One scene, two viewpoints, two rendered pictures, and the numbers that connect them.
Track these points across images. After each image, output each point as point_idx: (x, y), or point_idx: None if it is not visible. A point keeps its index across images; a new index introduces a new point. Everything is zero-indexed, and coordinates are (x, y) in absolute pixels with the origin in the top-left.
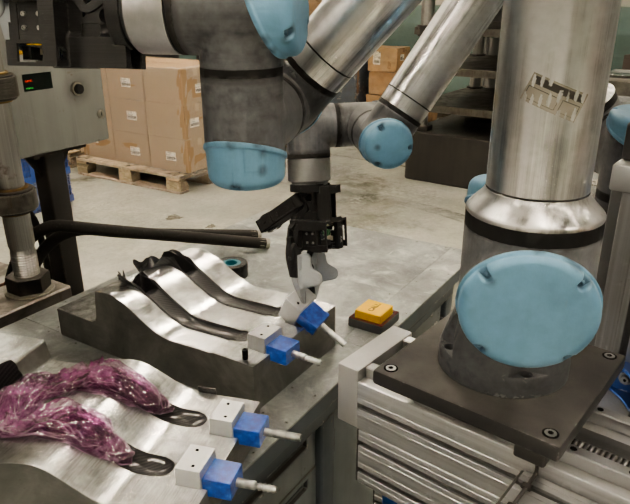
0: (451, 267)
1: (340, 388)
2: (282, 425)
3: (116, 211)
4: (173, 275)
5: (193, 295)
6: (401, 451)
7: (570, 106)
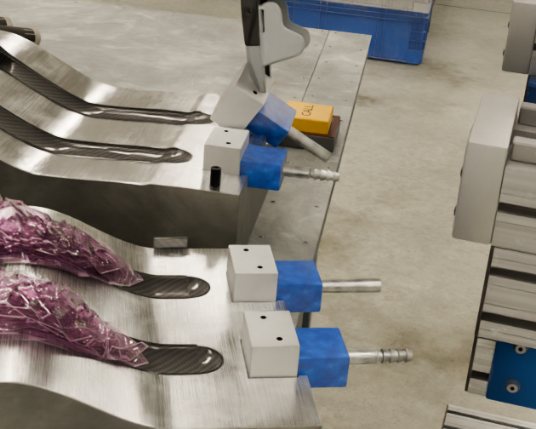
0: (353, 56)
1: (466, 185)
2: None
3: None
4: None
5: (33, 104)
6: None
7: None
